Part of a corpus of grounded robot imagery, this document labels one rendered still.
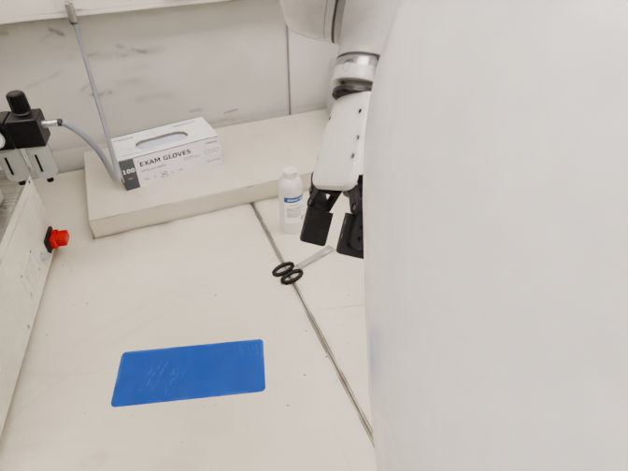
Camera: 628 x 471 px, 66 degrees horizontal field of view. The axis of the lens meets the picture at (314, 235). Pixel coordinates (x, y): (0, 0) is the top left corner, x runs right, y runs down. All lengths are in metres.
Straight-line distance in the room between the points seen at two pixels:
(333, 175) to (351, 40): 0.13
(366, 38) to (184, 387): 0.56
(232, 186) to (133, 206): 0.21
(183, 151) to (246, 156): 0.16
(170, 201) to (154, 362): 0.38
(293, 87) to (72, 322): 0.83
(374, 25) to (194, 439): 0.58
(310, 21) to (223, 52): 0.78
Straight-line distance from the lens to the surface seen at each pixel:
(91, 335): 0.92
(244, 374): 0.80
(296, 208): 0.98
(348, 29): 0.53
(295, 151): 1.22
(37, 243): 1.02
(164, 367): 0.83
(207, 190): 1.10
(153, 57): 1.28
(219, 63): 1.31
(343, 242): 0.46
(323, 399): 0.77
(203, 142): 1.14
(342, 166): 0.48
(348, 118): 0.50
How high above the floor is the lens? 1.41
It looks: 40 degrees down
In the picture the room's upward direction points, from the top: straight up
